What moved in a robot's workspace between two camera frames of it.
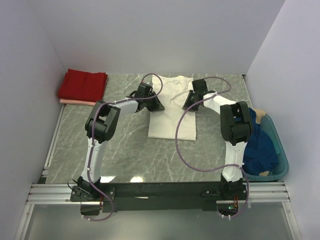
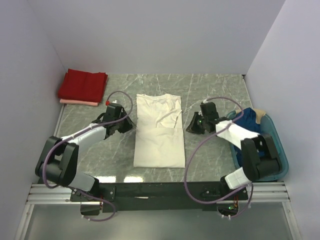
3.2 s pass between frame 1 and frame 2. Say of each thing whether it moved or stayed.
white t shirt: moved
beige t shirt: stayed
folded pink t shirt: stayed
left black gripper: moved
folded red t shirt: stayed
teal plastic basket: stayed
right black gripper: moved
